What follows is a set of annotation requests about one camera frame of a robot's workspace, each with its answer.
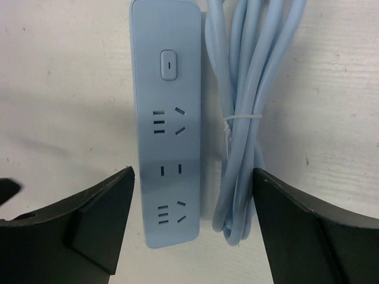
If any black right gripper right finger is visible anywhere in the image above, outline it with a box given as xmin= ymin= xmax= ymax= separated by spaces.
xmin=252 ymin=168 xmax=378 ymax=283

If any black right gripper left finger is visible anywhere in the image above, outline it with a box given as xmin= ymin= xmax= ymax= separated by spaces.
xmin=1 ymin=167 xmax=135 ymax=283

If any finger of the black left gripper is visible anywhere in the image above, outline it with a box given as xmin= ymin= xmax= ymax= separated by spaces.
xmin=0 ymin=177 xmax=23 ymax=206

